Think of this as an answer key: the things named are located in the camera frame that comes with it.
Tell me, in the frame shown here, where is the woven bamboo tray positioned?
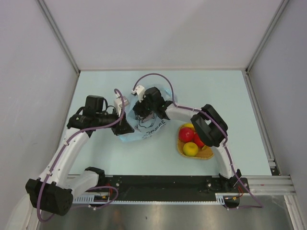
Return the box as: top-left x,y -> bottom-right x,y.
177,124 -> 214,160

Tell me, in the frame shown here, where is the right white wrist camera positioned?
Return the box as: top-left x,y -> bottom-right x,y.
131,85 -> 146,103

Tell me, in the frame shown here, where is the red fake fruit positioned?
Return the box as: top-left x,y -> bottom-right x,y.
178,127 -> 194,142

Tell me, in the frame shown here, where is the yellow green fake apple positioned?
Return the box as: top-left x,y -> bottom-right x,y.
183,142 -> 199,157

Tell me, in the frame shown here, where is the aluminium frame rail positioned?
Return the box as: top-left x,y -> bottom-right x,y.
35,174 -> 298,195

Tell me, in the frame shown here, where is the purple cable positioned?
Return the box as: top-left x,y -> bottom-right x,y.
37,89 -> 127,221
133,73 -> 263,209

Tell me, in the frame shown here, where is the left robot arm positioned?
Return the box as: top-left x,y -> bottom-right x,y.
25,93 -> 130,216

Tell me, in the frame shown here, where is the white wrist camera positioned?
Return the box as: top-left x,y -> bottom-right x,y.
114,94 -> 130,115
131,85 -> 146,103

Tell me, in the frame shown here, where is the yellow fake banana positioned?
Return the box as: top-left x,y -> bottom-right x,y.
183,123 -> 196,132

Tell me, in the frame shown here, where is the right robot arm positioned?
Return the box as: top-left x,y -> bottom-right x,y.
132,85 -> 241,192

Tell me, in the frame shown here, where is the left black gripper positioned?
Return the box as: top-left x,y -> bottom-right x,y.
95,107 -> 134,136

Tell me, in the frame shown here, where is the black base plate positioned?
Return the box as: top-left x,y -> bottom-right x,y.
78,174 -> 250,202

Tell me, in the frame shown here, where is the light blue plastic bag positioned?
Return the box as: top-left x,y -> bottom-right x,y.
119,84 -> 177,142

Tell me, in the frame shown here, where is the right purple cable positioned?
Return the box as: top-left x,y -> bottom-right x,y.
133,73 -> 263,209

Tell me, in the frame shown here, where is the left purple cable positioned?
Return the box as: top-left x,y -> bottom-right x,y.
37,89 -> 127,221

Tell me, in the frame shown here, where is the pink fake peach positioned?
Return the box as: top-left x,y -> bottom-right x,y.
193,133 -> 205,148

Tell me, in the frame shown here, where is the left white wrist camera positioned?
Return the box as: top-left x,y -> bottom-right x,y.
114,94 -> 130,115

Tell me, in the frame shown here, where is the white slotted cable duct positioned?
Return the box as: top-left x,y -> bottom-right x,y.
72,192 -> 225,206

